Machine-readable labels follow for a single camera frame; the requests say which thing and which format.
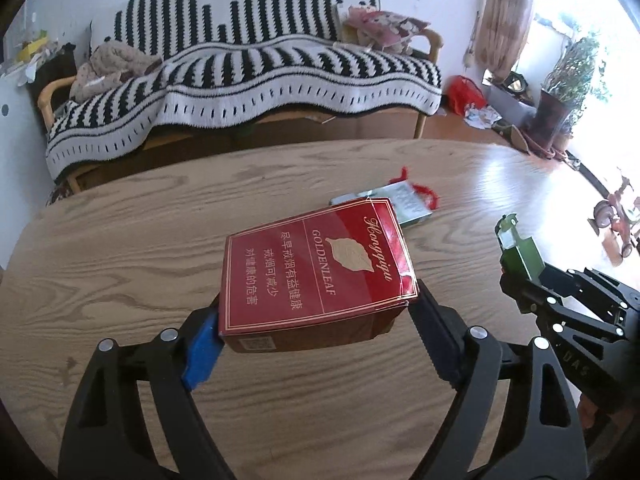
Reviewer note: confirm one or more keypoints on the dark patterned cushion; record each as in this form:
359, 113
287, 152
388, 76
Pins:
60, 195

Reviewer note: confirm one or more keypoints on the yellow object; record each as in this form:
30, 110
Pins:
32, 49

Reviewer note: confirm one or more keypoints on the red bag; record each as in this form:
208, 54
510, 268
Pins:
465, 95

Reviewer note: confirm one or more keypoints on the brown patterned curtain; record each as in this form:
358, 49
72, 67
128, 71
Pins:
505, 20

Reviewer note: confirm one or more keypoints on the pink tricycle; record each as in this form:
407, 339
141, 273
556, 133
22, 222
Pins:
607, 212

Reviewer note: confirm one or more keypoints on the dark green small box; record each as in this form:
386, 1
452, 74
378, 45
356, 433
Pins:
520, 257

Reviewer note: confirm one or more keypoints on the pile of white papers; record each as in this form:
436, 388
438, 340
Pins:
482, 117

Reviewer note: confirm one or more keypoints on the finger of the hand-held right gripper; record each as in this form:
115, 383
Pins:
590, 285
530, 300

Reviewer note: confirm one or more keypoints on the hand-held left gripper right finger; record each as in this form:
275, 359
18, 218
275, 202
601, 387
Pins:
440, 340

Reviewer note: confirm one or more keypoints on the gray storage box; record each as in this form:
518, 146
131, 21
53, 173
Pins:
505, 102

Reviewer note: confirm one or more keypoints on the wooden sofa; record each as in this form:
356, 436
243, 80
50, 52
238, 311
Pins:
325, 125

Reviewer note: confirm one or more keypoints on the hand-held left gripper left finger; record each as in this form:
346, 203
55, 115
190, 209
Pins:
202, 350

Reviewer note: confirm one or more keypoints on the white cabinet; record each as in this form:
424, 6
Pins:
20, 125

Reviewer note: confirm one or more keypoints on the potted plant brown pot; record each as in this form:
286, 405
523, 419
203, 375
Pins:
550, 115

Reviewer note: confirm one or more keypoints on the red cigarette box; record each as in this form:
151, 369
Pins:
310, 270

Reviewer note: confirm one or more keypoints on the pink printed cushion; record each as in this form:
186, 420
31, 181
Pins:
380, 27

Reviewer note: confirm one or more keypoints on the beige plush toy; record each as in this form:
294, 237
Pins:
115, 62

